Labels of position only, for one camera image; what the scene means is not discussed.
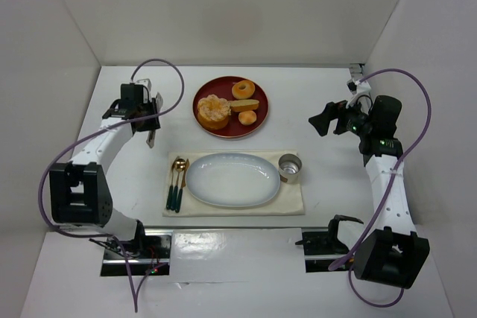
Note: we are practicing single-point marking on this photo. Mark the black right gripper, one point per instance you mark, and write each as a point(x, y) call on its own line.
point(338, 118)

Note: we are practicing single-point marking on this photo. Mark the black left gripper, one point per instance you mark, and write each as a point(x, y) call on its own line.
point(150, 122)

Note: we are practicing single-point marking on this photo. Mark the stainless steel tongs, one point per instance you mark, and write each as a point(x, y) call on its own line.
point(152, 133)

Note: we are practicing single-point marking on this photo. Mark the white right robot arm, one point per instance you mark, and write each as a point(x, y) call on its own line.
point(389, 250)

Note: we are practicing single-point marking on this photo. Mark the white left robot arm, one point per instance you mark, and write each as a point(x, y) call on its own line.
point(78, 189)

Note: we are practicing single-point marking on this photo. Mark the sliced bread loaf piece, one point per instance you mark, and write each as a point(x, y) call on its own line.
point(244, 105)

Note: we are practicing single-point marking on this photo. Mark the steel cup with cork base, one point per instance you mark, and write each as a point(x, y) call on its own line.
point(289, 166)

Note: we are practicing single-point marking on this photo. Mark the sugared twisted donut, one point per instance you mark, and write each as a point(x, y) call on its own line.
point(213, 108)

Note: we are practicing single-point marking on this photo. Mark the orange round cake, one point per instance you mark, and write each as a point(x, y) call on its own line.
point(213, 121)

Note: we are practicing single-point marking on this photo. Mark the small round bun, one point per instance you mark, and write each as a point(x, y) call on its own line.
point(247, 118)

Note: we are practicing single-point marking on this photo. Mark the dark red round tray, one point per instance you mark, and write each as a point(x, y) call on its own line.
point(222, 87)

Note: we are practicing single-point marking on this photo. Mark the pale blue oval plate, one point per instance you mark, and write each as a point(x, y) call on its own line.
point(232, 180)

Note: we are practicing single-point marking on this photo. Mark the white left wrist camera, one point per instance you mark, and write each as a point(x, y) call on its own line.
point(145, 82)

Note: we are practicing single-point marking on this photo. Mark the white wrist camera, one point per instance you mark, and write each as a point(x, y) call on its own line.
point(356, 87)
point(145, 82)

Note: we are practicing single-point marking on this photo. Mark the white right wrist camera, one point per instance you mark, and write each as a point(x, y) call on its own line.
point(356, 87)

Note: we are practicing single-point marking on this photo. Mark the gold spoon green handle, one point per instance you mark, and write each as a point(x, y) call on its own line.
point(179, 166)

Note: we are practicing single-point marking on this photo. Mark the plain ring donut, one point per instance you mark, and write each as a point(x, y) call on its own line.
point(244, 89)

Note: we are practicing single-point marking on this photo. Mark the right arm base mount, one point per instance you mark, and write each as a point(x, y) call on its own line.
point(320, 250)

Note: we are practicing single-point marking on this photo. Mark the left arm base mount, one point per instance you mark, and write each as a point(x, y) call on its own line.
point(153, 256)

